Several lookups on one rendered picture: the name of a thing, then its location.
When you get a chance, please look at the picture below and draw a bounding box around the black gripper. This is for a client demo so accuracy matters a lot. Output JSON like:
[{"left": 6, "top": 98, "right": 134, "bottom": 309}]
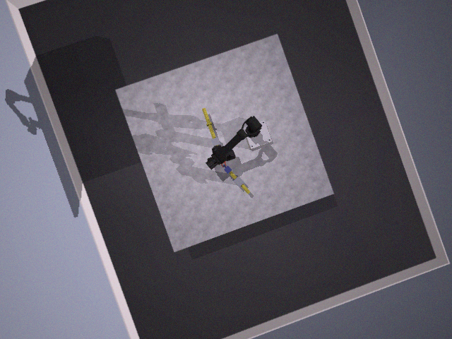
[{"left": 226, "top": 150, "right": 236, "bottom": 161}]

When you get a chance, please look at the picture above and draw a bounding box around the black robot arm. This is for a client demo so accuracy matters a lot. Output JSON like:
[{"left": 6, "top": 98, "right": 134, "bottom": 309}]
[{"left": 206, "top": 116, "right": 262, "bottom": 170}]

